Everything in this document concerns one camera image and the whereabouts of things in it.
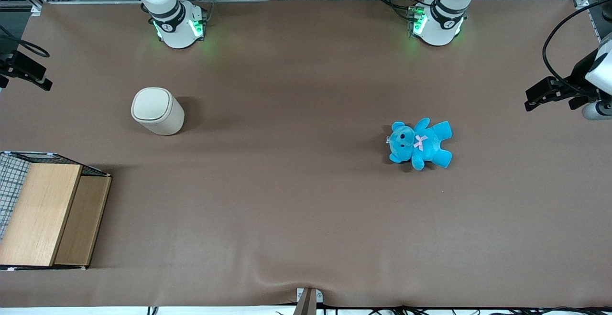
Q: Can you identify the blue teddy bear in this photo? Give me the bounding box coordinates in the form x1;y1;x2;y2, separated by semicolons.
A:
386;117;453;171

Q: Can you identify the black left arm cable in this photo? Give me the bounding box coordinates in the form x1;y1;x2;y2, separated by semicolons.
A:
542;0;612;92

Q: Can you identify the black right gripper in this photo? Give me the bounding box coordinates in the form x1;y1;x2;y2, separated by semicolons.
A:
0;50;54;91

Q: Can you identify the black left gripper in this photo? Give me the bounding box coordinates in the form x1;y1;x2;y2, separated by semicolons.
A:
524;50;599;112

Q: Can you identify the wooden shelf with wire rack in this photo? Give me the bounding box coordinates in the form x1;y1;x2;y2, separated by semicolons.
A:
0;151;112;271

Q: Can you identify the metal table edge bracket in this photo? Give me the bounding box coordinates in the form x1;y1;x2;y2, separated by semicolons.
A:
293;288;324;315

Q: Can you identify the light wooden board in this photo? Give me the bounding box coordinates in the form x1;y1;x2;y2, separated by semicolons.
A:
0;163;83;267

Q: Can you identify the dark wooden board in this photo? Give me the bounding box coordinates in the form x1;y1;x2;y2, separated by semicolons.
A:
54;175;112;266

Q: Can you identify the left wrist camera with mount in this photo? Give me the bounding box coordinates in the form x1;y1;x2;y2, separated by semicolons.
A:
568;95;612;121

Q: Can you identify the cream trash can with lid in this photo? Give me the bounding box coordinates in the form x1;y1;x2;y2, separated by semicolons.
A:
131;87;185;136

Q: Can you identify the brown table cloth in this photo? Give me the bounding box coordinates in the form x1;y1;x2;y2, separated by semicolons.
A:
0;0;612;309

